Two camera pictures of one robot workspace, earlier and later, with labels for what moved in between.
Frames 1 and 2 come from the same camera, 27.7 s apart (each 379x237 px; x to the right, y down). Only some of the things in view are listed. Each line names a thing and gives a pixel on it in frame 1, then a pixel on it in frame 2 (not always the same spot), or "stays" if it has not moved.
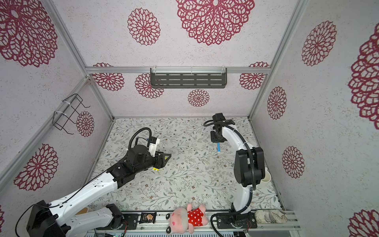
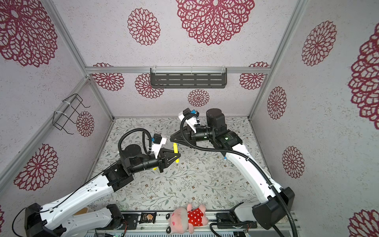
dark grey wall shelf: [188, 77] stays
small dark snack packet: [147, 217] stays
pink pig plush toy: [180, 219] stays
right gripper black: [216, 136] -> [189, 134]
